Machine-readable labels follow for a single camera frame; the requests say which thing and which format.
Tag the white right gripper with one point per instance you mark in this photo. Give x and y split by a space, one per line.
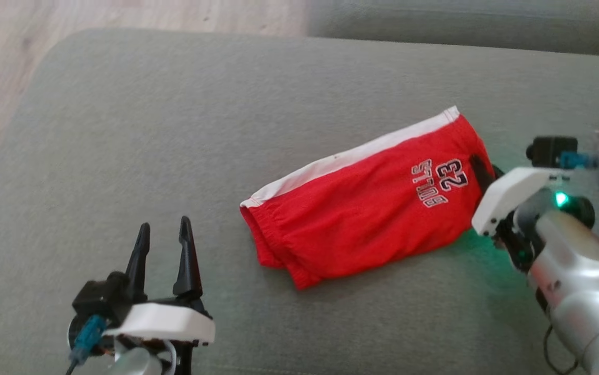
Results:
510 192

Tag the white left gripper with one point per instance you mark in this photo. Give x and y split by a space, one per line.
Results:
169 320

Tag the red shorts with white stripe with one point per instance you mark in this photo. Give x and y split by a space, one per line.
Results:
362 208

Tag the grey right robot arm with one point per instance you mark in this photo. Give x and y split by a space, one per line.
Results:
581 281

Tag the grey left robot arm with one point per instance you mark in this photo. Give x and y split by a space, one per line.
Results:
133 362

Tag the large grey fabric sofa seat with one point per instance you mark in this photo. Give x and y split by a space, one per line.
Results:
174 130

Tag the grey fabric sofa cushion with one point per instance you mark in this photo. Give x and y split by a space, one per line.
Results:
461 23

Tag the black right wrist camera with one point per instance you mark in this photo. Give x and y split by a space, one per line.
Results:
552 148

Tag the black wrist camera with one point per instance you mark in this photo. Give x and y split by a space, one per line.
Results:
552 148
99 297

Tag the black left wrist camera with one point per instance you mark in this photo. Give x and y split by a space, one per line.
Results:
99 297

